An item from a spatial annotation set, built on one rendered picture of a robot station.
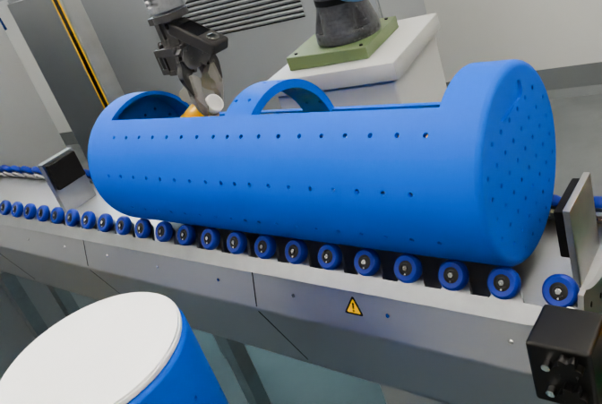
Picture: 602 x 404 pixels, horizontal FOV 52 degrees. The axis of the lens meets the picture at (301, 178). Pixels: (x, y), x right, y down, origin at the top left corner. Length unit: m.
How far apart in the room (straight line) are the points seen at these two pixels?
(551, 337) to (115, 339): 0.58
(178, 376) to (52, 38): 3.03
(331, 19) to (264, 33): 1.46
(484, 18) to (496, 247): 3.07
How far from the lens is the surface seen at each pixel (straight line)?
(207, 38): 1.19
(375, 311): 1.03
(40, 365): 1.00
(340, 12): 1.40
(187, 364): 0.90
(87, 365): 0.94
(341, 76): 1.33
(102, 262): 1.62
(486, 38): 3.87
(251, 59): 2.94
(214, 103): 1.27
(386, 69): 1.29
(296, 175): 0.93
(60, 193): 1.81
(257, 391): 1.98
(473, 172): 0.77
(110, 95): 2.05
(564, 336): 0.76
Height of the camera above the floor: 1.52
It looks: 24 degrees down
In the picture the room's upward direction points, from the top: 20 degrees counter-clockwise
